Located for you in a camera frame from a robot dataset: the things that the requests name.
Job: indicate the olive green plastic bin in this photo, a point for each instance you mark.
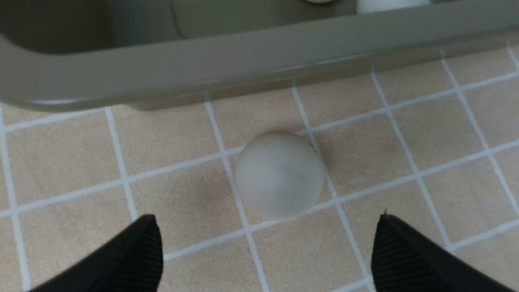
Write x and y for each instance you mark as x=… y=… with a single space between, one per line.
x=75 y=55

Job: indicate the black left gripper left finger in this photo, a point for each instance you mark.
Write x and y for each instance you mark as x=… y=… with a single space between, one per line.
x=132 y=261

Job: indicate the white ping-pong ball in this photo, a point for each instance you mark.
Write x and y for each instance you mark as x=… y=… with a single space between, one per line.
x=320 y=2
x=279 y=176
x=371 y=6

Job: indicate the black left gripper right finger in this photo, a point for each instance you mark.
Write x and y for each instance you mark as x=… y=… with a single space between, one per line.
x=404 y=260

